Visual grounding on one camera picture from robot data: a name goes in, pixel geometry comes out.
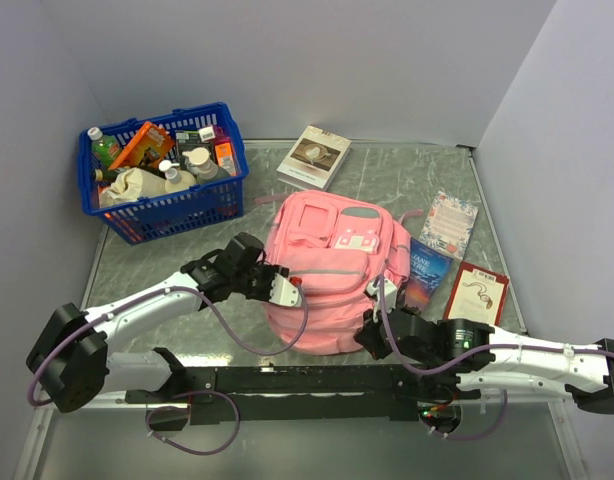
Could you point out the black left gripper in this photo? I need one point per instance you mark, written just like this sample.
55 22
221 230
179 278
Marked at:
270 270

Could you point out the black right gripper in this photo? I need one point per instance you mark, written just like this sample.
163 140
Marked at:
368 336

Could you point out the pink student backpack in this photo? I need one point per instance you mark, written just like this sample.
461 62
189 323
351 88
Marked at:
335 247

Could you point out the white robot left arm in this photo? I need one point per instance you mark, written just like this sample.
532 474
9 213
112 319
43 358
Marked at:
79 353

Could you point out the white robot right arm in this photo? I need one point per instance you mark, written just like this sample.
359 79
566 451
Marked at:
466 356

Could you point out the beige cloth bag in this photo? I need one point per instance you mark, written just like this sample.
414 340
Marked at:
131 185

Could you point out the blue Jane Eyre book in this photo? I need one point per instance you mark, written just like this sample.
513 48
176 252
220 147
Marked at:
428 269

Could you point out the red framed card book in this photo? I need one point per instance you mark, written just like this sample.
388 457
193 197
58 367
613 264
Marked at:
477 295

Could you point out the cream lotion bottle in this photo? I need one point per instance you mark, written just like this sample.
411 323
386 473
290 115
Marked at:
176 179

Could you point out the grey pump bottle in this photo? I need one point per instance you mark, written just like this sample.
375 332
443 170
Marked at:
199 163

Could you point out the floral pink notebook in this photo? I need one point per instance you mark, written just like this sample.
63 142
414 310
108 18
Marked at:
449 225

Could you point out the pink carton box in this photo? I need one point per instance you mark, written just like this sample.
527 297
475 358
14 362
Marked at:
224 151

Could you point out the white coffee cover book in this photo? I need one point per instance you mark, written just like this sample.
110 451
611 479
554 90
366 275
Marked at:
314 159

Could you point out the blue plastic shopping basket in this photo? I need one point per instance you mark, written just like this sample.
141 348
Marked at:
151 218

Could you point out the black packaged box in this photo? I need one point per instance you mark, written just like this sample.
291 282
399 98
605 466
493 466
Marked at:
188 140

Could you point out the orange snack box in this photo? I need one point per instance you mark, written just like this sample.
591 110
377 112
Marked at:
147 148

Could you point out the green drink bottle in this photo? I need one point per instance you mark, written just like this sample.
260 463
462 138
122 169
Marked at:
105 148

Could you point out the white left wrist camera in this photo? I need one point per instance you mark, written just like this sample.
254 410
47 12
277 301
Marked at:
283 293

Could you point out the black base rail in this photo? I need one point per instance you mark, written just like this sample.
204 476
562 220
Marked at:
303 392

